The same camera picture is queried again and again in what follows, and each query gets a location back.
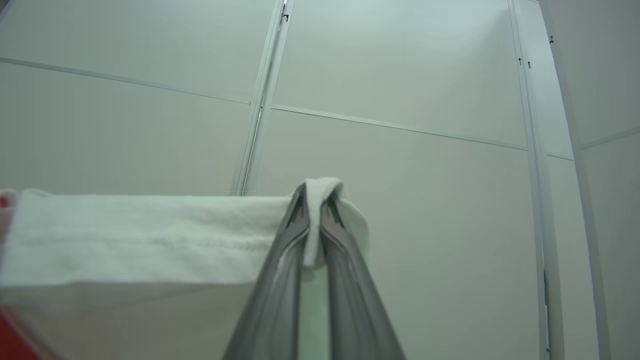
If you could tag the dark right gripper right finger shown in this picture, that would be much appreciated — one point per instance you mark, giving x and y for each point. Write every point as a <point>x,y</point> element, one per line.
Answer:
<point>350,290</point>

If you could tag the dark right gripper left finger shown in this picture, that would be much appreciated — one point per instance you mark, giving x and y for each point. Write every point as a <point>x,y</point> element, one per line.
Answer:
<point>280,280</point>

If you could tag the red Bulls basketball jersey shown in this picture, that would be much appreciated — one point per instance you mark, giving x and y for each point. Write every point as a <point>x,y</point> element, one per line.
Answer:
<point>125,240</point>

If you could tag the grey partition post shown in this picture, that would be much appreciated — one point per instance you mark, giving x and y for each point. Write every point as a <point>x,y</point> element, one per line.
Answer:
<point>537,175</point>
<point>265,100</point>

